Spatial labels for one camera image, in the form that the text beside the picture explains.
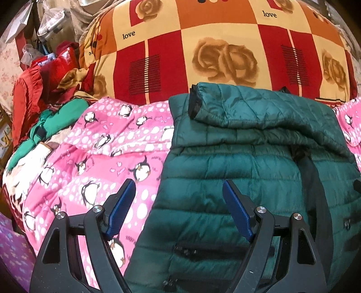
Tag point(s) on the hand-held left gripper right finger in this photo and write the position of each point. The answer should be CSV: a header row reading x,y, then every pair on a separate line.
x,y
238,208

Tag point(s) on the red ruffled cloth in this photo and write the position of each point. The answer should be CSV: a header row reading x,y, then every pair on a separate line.
x,y
26,95

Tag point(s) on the pink penguin print blanket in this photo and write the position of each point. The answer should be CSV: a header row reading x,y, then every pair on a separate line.
x,y
93,157

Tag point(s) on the clear plastic bag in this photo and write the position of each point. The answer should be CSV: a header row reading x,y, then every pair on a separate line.
x,y
28,52

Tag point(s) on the golden wooden frame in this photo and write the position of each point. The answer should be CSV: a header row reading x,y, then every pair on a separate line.
x,y
5,135

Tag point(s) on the purple floral mat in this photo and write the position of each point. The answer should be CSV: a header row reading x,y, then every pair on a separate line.
x,y
14,248

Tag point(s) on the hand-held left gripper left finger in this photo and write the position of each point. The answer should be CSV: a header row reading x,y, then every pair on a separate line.
x,y
121,208

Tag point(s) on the orange red rose print blanket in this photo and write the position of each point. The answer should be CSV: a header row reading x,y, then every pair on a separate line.
x,y
225,42

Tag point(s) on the beige lace cloth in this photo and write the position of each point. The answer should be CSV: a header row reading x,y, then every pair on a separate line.
x,y
87,14

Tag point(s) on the green puffer jacket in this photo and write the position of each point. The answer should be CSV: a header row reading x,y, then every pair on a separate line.
x,y
225,157

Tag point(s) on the white paper bag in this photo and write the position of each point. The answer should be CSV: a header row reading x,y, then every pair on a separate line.
x,y
18,24

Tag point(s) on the white fleece cloth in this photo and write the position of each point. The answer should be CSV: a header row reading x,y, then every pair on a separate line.
x,y
26,166

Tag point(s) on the bright green cloth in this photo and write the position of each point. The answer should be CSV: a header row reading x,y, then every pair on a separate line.
x,y
65,112

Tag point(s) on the shiny red bag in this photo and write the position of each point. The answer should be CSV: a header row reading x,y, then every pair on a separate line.
x,y
57,67

